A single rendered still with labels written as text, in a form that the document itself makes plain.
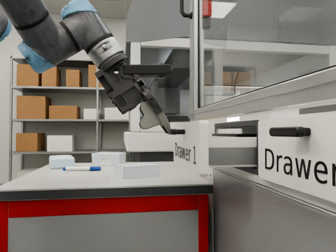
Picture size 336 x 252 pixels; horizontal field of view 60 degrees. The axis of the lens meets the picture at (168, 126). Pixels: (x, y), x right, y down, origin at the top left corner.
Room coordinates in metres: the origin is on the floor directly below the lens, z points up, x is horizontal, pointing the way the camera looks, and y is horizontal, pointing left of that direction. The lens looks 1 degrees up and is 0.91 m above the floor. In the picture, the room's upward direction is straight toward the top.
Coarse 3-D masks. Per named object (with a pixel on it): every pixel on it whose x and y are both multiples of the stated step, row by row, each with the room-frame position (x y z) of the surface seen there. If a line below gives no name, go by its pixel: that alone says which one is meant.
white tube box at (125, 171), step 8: (120, 168) 0.92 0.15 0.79; (128, 168) 0.90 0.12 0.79; (136, 168) 0.91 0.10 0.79; (144, 168) 0.93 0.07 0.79; (152, 168) 0.94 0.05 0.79; (120, 176) 0.92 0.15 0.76; (128, 176) 0.90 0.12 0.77; (136, 176) 0.91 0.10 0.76; (144, 176) 0.93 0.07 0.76; (152, 176) 0.94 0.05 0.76
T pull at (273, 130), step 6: (288, 126) 0.39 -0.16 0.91; (294, 126) 0.38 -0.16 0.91; (300, 126) 0.38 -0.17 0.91; (270, 132) 0.44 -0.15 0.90; (276, 132) 0.42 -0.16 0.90; (282, 132) 0.40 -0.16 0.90; (288, 132) 0.39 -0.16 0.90; (294, 132) 0.38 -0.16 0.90; (300, 132) 0.37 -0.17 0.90; (306, 132) 0.40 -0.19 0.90
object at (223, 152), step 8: (208, 136) 0.83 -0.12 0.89; (216, 136) 0.84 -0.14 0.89; (208, 144) 0.59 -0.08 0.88; (216, 144) 0.59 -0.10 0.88; (224, 144) 0.59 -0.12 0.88; (232, 144) 0.59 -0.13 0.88; (240, 144) 0.60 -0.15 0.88; (248, 144) 0.60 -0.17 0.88; (208, 152) 0.58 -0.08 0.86; (216, 152) 0.59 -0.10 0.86; (224, 152) 0.59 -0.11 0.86; (232, 152) 0.59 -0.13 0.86; (240, 152) 0.59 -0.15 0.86; (248, 152) 0.60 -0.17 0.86; (256, 152) 0.60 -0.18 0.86; (208, 160) 0.58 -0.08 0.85; (216, 160) 0.59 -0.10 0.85; (224, 160) 0.59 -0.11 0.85; (232, 160) 0.59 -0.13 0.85; (240, 160) 0.59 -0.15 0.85; (248, 160) 0.60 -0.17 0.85; (256, 160) 0.60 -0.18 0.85
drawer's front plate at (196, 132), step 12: (204, 120) 0.57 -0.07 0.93; (192, 132) 0.62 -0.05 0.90; (204, 132) 0.56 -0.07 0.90; (180, 144) 0.75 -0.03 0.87; (192, 144) 0.62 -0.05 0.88; (204, 144) 0.56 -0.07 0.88; (192, 156) 0.62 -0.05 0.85; (204, 156) 0.56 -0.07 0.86; (192, 168) 0.62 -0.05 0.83; (204, 168) 0.56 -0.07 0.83
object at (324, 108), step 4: (332, 104) 0.38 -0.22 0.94; (300, 108) 0.45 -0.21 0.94; (304, 108) 0.44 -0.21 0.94; (308, 108) 0.43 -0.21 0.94; (312, 108) 0.42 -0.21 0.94; (316, 108) 0.41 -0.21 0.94; (320, 108) 0.41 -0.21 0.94; (324, 108) 0.40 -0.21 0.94; (328, 108) 0.39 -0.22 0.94; (332, 108) 0.38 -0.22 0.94; (300, 112) 0.45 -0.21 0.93; (304, 112) 0.44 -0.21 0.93; (308, 112) 0.43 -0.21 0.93; (312, 112) 0.42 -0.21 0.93; (316, 112) 0.41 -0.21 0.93
